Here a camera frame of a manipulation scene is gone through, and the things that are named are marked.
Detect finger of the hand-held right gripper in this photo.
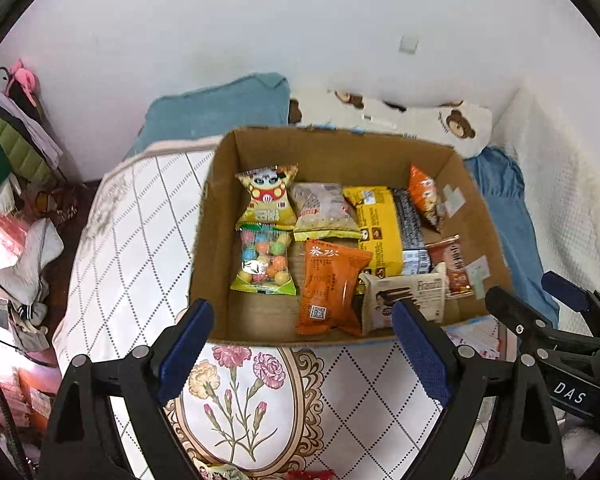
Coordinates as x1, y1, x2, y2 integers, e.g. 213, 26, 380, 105
485, 286, 556, 350
541, 271, 600, 333

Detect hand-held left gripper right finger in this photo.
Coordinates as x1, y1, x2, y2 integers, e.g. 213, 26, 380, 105
391, 300, 566, 480

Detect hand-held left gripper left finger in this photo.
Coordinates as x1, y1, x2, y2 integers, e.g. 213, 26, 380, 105
40, 299, 216, 480

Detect long red white packet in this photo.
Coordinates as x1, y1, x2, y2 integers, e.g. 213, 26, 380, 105
445, 317, 503, 361

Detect white wafer packet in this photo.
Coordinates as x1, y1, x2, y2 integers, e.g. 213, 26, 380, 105
360, 262, 448, 336

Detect brown red snack packet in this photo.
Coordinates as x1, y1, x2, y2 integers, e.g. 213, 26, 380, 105
425, 235, 473, 300

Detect printed cardboard box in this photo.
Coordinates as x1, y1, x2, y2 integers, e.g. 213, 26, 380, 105
187, 126, 513, 346

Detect orange snack packet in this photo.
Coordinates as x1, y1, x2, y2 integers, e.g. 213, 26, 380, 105
295, 239, 373, 338

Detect colourful candy balls packet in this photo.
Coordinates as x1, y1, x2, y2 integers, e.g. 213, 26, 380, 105
230, 225, 298, 296

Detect black snack packet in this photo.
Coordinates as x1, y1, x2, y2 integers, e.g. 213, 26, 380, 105
390, 187, 431, 276

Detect yellow snack packet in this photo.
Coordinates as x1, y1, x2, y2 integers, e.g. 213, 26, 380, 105
342, 186, 405, 278

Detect small red orange packet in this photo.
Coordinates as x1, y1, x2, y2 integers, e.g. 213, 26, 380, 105
408, 164, 448, 233

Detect beige yellow-edged snack packet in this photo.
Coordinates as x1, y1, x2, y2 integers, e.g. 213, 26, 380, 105
288, 182, 362, 241

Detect cartoon panda snack packet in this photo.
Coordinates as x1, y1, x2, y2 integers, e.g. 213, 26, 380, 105
235, 162, 300, 231

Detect white floral quilt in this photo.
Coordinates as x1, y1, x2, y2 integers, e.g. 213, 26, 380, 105
52, 135, 516, 480

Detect blue bed sheet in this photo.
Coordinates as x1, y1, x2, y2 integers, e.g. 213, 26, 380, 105
462, 146, 561, 331

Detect white textured blanket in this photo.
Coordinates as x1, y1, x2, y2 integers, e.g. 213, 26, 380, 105
490, 85, 600, 321

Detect striped black white cloth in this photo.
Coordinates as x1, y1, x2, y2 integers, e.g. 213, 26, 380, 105
10, 302, 48, 336

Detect white cloth pile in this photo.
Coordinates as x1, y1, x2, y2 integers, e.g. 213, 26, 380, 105
0, 217, 65, 306

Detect brown bag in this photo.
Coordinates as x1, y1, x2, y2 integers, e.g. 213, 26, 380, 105
35, 185, 81, 226

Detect white bear print pillow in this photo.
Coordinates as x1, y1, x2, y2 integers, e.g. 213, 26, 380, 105
287, 77, 493, 158

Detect teal pillow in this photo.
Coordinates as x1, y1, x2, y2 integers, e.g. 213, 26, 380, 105
125, 72, 291, 158

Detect olive puffer vest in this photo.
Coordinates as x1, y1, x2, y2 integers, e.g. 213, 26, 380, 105
0, 115, 56, 182

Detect pale lavender garment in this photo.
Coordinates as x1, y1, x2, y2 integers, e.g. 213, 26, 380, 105
0, 87, 63, 168

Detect pink plush hanger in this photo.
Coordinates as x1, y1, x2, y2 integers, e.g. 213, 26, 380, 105
9, 59, 37, 106

